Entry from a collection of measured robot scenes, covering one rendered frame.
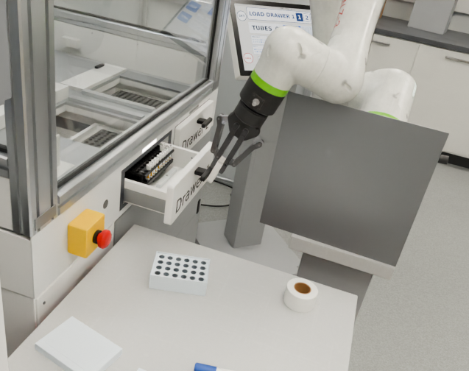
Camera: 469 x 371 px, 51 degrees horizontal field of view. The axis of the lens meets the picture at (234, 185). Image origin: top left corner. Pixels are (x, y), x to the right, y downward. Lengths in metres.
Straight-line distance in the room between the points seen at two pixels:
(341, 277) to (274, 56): 0.68
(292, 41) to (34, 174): 0.56
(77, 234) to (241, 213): 1.43
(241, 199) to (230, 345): 1.38
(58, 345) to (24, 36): 0.53
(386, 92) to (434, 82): 2.66
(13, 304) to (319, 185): 0.75
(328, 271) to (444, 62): 2.78
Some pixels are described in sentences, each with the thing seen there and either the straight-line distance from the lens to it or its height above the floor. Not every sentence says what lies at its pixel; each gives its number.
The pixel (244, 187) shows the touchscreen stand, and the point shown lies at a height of 0.39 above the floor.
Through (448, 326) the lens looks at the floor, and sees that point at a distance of 2.55.
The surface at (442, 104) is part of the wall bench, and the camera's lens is 4.08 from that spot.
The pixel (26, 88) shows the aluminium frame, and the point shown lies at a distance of 0.82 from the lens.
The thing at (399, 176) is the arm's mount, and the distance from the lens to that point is 1.24.
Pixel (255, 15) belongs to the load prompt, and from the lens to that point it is 2.03.
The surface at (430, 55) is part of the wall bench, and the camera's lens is 3.99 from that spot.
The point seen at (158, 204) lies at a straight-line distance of 1.20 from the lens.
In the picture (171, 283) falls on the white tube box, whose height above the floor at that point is 0.78.
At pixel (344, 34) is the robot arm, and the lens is 1.16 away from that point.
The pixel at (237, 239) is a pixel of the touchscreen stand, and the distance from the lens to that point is 2.45.
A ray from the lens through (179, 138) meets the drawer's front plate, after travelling 1.45.
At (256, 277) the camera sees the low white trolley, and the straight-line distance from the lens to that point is 1.18.
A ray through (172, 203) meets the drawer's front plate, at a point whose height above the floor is 0.88.
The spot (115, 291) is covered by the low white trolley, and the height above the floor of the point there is 0.76.
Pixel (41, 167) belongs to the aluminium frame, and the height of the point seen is 1.07.
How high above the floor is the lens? 1.50
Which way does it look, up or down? 29 degrees down
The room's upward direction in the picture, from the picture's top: 10 degrees clockwise
